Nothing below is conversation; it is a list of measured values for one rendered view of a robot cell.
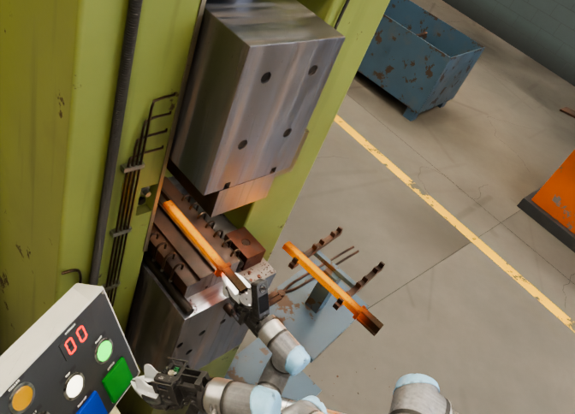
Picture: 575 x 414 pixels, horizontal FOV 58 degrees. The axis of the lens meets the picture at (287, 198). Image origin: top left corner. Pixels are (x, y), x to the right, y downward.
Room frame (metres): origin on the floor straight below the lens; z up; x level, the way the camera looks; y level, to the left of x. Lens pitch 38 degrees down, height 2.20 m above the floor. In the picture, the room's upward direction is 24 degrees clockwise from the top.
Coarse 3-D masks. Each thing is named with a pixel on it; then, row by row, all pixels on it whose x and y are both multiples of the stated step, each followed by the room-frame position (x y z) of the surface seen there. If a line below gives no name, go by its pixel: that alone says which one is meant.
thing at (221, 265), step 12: (168, 204) 1.22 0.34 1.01; (180, 216) 1.19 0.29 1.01; (192, 228) 1.16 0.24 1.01; (204, 240) 1.14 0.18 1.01; (204, 252) 1.10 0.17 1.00; (216, 264) 1.07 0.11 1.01; (228, 264) 1.08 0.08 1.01; (216, 276) 1.05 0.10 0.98; (228, 276) 1.04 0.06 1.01; (240, 288) 1.02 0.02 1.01
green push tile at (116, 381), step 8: (120, 360) 0.64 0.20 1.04; (112, 368) 0.62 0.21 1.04; (120, 368) 0.63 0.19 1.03; (128, 368) 0.65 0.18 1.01; (112, 376) 0.61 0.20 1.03; (120, 376) 0.62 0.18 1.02; (128, 376) 0.64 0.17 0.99; (104, 384) 0.58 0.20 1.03; (112, 384) 0.60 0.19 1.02; (120, 384) 0.61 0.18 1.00; (128, 384) 0.63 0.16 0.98; (112, 392) 0.59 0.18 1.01; (120, 392) 0.60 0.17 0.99; (112, 400) 0.58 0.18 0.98
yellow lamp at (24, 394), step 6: (18, 390) 0.43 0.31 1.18; (24, 390) 0.44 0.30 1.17; (30, 390) 0.45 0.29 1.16; (18, 396) 0.42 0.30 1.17; (24, 396) 0.43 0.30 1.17; (30, 396) 0.44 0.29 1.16; (18, 402) 0.42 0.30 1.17; (24, 402) 0.43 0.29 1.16; (18, 408) 0.41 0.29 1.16; (24, 408) 0.42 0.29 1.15
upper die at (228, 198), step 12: (168, 168) 1.07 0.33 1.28; (180, 180) 1.04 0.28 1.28; (252, 180) 1.07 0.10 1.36; (264, 180) 1.11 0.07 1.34; (192, 192) 1.01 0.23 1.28; (216, 192) 0.97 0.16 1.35; (228, 192) 1.00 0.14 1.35; (240, 192) 1.04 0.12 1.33; (252, 192) 1.08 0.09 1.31; (264, 192) 1.13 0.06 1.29; (204, 204) 0.99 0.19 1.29; (216, 204) 0.98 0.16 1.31; (228, 204) 1.01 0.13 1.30; (240, 204) 1.06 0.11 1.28
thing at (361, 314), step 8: (288, 248) 1.35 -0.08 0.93; (296, 248) 1.37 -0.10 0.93; (296, 256) 1.33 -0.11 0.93; (304, 256) 1.35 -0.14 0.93; (304, 264) 1.32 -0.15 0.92; (312, 264) 1.32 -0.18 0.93; (312, 272) 1.30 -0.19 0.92; (320, 272) 1.31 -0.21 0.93; (320, 280) 1.28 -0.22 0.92; (328, 280) 1.29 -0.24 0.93; (328, 288) 1.26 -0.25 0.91; (336, 288) 1.27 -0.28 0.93; (336, 296) 1.25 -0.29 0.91; (344, 296) 1.25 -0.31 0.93; (344, 304) 1.23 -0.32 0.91; (352, 304) 1.23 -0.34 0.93; (352, 312) 1.21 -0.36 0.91; (360, 312) 1.20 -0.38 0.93; (368, 312) 1.21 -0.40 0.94; (360, 320) 1.20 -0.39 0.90; (368, 320) 1.20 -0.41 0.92; (376, 320) 1.20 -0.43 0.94; (368, 328) 1.18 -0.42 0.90; (376, 328) 1.18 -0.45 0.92
